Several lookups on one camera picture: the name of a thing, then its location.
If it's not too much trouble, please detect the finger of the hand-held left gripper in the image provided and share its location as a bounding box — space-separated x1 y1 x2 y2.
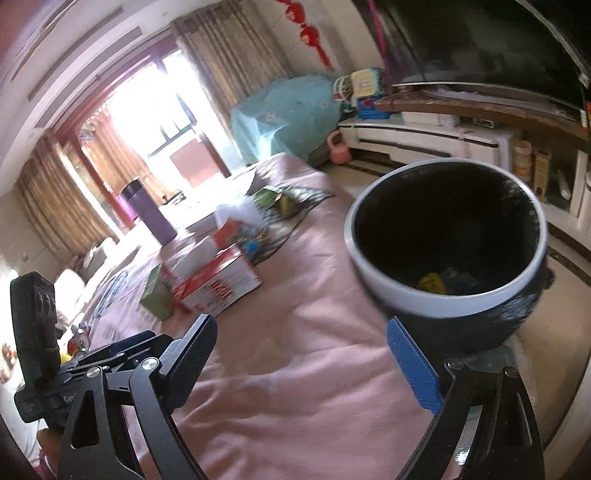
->
69 331 175 374

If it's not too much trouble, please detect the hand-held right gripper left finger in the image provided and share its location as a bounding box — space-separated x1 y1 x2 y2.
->
58 314 219 480

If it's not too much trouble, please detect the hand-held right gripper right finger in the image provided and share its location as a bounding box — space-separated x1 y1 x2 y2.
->
387 318 546 480

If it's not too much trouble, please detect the green paper box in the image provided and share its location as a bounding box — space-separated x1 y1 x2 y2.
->
139 264 178 321

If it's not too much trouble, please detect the red and white carton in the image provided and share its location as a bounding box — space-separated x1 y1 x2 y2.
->
173 244 264 319

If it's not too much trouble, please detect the black white-rimmed trash bin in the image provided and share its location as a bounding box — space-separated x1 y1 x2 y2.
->
344 159 555 365

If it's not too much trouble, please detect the white foam block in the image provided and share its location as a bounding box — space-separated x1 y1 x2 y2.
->
175 236 220 278

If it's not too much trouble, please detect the beige sofa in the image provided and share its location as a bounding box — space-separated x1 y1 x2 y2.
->
54 236 141 326

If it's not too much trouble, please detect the yellow wrapper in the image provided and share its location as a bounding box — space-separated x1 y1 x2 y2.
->
418 272 448 295

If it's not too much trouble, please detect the short brown curtain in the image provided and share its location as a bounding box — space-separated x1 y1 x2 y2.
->
14 134 116 254

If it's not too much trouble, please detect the small red carton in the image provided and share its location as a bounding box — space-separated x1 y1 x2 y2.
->
212 219 246 248

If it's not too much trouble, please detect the purple tumbler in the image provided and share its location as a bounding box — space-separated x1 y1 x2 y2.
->
121 179 178 245

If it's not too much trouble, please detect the white flat box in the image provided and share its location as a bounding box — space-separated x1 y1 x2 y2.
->
184 208 219 235

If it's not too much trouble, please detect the white crumpled tissue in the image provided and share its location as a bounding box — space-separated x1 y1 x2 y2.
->
215 198 262 232

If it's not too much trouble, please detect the green snack wrapper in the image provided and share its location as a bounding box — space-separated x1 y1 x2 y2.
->
252 185 301 217

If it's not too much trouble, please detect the white television cabinet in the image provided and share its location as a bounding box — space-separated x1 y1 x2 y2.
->
337 83 591 222

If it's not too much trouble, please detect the pink kettlebell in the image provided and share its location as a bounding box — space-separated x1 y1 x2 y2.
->
326 130 352 164

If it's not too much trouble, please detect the wooden grater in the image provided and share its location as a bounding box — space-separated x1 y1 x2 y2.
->
532 148 553 202

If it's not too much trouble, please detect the stack of yellow containers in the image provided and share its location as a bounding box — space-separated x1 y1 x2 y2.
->
512 138 533 182

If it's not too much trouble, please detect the white remote control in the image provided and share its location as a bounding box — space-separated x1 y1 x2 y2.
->
555 170 574 200

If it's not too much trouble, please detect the teal cloth cover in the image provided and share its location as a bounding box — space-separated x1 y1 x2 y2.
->
229 75 345 167

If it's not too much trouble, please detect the blue toy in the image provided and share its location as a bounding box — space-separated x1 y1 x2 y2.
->
356 99 385 121

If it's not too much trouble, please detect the white toy basket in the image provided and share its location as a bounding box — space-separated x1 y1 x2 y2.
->
332 74 354 108

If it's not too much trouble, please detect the colourful toy board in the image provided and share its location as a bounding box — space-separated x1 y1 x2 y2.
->
350 68 385 100

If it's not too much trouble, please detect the long brown curtain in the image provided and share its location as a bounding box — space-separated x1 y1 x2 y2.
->
173 0 296 155

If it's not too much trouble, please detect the purple thin pole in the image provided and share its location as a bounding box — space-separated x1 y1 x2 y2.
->
368 0 395 93

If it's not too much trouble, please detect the black television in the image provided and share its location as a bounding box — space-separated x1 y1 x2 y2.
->
369 0 589 114

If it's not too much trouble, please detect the red hanging wall decoration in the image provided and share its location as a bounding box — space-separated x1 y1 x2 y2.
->
276 0 335 70

